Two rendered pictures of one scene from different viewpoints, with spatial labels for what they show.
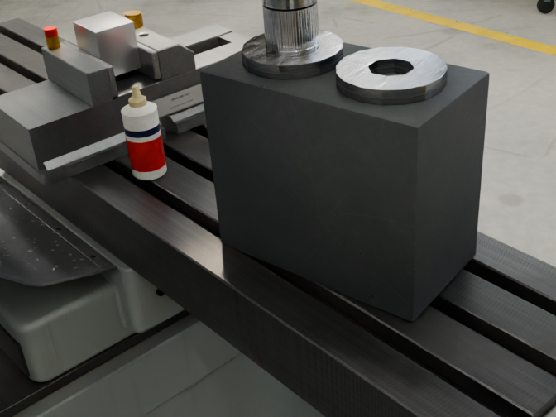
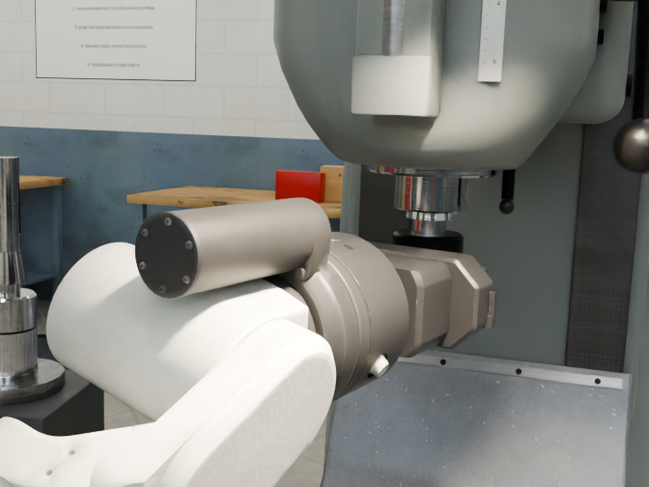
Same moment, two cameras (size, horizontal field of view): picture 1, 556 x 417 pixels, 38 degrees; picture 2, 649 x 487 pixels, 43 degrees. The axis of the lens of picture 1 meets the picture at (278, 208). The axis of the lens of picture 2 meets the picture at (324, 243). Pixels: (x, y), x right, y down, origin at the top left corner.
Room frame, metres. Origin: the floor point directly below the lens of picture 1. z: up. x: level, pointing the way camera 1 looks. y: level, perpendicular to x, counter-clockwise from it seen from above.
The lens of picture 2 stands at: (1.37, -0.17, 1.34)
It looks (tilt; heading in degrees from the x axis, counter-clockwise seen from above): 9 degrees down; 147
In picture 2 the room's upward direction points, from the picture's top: 2 degrees clockwise
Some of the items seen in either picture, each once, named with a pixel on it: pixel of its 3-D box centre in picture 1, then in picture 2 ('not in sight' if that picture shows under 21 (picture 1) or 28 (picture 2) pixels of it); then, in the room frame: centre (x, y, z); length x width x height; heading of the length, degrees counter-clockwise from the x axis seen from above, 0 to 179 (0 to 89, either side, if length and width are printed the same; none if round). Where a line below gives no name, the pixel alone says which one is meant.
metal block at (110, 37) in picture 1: (107, 45); not in sight; (0.96, 0.19, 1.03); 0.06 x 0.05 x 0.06; 37
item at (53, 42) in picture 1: (51, 37); not in sight; (0.97, 0.26, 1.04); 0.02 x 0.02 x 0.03
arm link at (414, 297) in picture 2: not in sight; (356, 307); (0.99, 0.10, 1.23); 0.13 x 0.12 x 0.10; 24
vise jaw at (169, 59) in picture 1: (148, 48); not in sight; (0.99, 0.15, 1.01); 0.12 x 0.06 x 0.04; 37
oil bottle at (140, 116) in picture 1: (142, 130); not in sight; (0.83, 0.15, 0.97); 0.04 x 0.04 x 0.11
